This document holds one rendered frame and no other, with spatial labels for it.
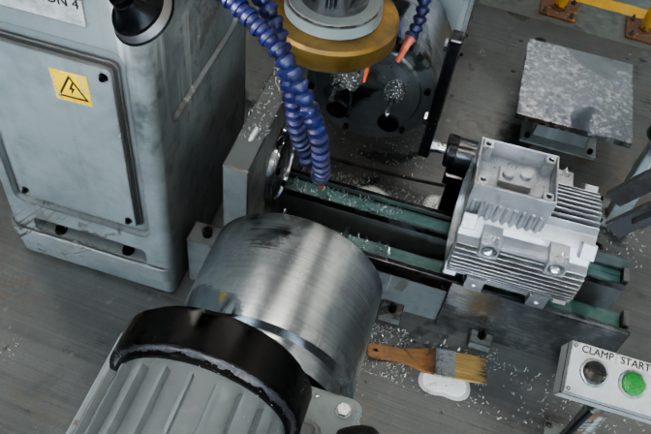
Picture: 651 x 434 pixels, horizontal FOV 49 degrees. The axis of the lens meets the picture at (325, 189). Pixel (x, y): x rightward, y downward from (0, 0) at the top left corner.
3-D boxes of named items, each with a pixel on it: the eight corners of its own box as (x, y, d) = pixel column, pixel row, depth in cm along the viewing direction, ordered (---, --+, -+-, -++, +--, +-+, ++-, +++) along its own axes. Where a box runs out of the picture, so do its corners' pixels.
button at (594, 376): (577, 381, 95) (582, 380, 93) (581, 359, 96) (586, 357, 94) (601, 387, 95) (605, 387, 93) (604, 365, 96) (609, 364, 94)
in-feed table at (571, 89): (500, 152, 158) (516, 112, 149) (513, 77, 175) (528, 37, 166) (609, 181, 155) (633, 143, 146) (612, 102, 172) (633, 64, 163)
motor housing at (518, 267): (435, 293, 118) (464, 221, 103) (451, 207, 130) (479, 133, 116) (557, 325, 116) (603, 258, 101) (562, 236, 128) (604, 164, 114)
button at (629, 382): (615, 392, 95) (621, 391, 93) (619, 370, 96) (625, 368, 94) (638, 399, 94) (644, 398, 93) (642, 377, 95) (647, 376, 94)
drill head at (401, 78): (284, 147, 136) (293, 42, 117) (341, 25, 163) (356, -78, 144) (413, 183, 133) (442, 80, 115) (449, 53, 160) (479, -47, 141)
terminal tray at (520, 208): (461, 215, 109) (474, 184, 103) (470, 166, 116) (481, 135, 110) (540, 236, 108) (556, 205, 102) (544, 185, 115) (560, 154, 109)
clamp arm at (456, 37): (413, 155, 127) (446, 38, 108) (417, 143, 129) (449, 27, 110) (432, 160, 127) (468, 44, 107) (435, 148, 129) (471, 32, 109)
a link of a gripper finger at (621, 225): (665, 213, 93) (665, 217, 93) (619, 233, 98) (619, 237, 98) (650, 200, 92) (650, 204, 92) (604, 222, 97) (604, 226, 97)
